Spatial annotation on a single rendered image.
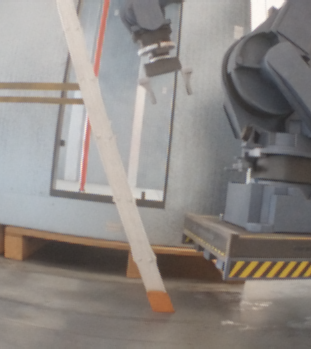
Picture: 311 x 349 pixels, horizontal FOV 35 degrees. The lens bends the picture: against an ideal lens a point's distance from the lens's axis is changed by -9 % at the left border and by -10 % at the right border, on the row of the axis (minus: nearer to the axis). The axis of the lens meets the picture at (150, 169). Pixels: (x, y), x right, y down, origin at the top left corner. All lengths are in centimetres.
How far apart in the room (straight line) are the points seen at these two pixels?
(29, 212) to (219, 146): 102
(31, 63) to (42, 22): 25
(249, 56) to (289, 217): 58
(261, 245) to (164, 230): 122
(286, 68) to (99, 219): 139
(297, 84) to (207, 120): 109
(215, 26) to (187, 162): 76
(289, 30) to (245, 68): 24
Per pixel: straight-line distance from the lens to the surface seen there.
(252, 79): 184
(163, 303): 193
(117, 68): 627
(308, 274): 159
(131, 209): 191
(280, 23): 183
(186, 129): 268
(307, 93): 170
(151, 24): 188
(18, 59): 283
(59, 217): 271
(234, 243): 149
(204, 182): 267
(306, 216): 175
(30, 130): 274
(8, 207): 277
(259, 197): 178
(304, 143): 184
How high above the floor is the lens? 49
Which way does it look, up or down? 1 degrees up
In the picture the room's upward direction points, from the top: 6 degrees clockwise
